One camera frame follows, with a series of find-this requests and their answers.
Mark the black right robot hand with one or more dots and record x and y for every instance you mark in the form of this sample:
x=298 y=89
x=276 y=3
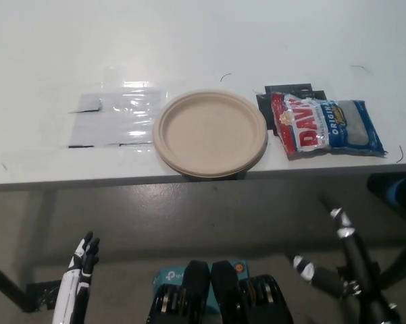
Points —
x=356 y=263

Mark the red blue sunflower seeds bag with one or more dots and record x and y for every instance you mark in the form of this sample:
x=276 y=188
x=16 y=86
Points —
x=307 y=128

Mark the beige paper plate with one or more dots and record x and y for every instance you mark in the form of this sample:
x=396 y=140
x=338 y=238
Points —
x=209 y=131
x=206 y=174

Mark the black floor tape patch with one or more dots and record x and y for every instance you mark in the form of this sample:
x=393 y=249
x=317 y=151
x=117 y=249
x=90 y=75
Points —
x=37 y=295

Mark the black left robot body block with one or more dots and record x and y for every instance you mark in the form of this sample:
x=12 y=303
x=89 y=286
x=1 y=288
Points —
x=189 y=297

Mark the teal router box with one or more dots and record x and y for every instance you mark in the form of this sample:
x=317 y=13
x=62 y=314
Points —
x=167 y=275

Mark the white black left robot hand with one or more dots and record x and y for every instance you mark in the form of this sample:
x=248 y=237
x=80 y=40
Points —
x=71 y=290

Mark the black and blue object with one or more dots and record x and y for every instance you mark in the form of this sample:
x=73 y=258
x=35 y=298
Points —
x=378 y=189

